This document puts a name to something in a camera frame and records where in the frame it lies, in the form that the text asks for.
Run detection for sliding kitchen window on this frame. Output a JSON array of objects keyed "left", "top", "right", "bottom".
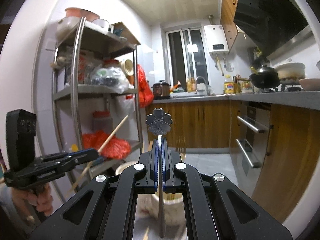
[{"left": 164, "top": 27, "right": 209, "bottom": 93}]

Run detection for silver flower-end spoon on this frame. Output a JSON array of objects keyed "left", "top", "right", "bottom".
[{"left": 146, "top": 108, "right": 174, "bottom": 239}]

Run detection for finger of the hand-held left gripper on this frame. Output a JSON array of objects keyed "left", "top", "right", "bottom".
[
  {"left": 72, "top": 156, "right": 105, "bottom": 167},
  {"left": 62, "top": 148, "right": 99, "bottom": 160}
]

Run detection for hanging orange plastic bag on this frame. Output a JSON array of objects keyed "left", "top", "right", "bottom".
[{"left": 136, "top": 64, "right": 154, "bottom": 109}]

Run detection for person's left hand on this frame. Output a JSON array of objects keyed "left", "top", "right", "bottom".
[{"left": 11, "top": 180, "right": 53, "bottom": 216}]

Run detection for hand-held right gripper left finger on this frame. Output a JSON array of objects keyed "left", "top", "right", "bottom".
[{"left": 29, "top": 140, "right": 159, "bottom": 240}]

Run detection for gas stove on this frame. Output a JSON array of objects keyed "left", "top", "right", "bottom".
[{"left": 259, "top": 84, "right": 304, "bottom": 94}]

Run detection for black wok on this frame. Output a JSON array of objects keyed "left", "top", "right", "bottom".
[{"left": 249, "top": 65, "right": 281, "bottom": 89}]

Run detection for beige plastic cup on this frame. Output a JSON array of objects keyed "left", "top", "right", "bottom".
[{"left": 120, "top": 59, "right": 134, "bottom": 77}]

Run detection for built-in steel oven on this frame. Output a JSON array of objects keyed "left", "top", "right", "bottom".
[{"left": 235, "top": 102, "right": 272, "bottom": 176}]

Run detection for amber sauce bottles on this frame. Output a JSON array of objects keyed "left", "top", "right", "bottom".
[{"left": 187, "top": 77, "right": 197, "bottom": 93}]

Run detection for jar with red lid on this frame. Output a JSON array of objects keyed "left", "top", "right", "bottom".
[{"left": 104, "top": 59, "right": 123, "bottom": 71}]

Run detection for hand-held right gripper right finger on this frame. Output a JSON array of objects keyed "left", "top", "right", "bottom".
[{"left": 161, "top": 140, "right": 293, "bottom": 240}]

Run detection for black range hood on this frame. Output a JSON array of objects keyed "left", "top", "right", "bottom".
[{"left": 233, "top": 0, "right": 313, "bottom": 59}]

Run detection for stainless steel shelf rack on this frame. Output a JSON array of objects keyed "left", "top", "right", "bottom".
[{"left": 51, "top": 16, "right": 145, "bottom": 201}]

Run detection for white enamel mug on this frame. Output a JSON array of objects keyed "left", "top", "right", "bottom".
[{"left": 91, "top": 19, "right": 111, "bottom": 32}]

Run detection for cream floral ceramic utensil holder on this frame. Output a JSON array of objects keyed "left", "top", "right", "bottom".
[{"left": 115, "top": 152, "right": 191, "bottom": 233}]

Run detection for white clay pot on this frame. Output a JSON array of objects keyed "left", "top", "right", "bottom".
[{"left": 274, "top": 62, "right": 307, "bottom": 85}]

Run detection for large orange plastic bag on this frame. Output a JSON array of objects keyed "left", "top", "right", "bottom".
[{"left": 82, "top": 130, "right": 131, "bottom": 159}]

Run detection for white bowl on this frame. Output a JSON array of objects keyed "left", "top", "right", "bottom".
[{"left": 299, "top": 78, "right": 320, "bottom": 91}]

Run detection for white water heater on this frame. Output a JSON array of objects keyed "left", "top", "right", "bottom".
[{"left": 203, "top": 24, "right": 229, "bottom": 54}]

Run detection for white plastic bag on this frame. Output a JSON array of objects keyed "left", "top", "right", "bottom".
[{"left": 116, "top": 92, "right": 136, "bottom": 121}]

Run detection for cardboard box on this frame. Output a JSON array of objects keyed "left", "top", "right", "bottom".
[{"left": 110, "top": 21, "right": 141, "bottom": 46}]

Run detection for yellow cooking oil bottle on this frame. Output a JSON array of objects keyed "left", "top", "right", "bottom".
[{"left": 224, "top": 77, "right": 236, "bottom": 94}]

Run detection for pink bowl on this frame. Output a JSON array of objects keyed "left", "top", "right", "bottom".
[{"left": 65, "top": 7, "right": 101, "bottom": 21}]

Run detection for steel kitchen faucet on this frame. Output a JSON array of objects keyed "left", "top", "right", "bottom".
[{"left": 194, "top": 76, "right": 210, "bottom": 96}]

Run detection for plastic jar with orange lid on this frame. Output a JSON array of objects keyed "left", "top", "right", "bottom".
[{"left": 93, "top": 111, "right": 114, "bottom": 136}]

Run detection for wooden lower kitchen cabinets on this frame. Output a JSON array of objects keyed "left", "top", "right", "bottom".
[{"left": 144, "top": 100, "right": 320, "bottom": 223}]

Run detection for packaged dry goods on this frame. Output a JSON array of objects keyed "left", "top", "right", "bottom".
[{"left": 64, "top": 49, "right": 101, "bottom": 84}]

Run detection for wooden upper kitchen cabinet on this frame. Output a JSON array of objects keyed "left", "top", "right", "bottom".
[{"left": 220, "top": 0, "right": 247, "bottom": 53}]

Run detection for grey kitchen countertop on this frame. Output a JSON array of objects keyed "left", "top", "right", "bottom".
[{"left": 152, "top": 90, "right": 320, "bottom": 111}]

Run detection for clear bag of dark goods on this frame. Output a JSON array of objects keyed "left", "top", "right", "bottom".
[{"left": 89, "top": 66, "right": 129, "bottom": 93}]

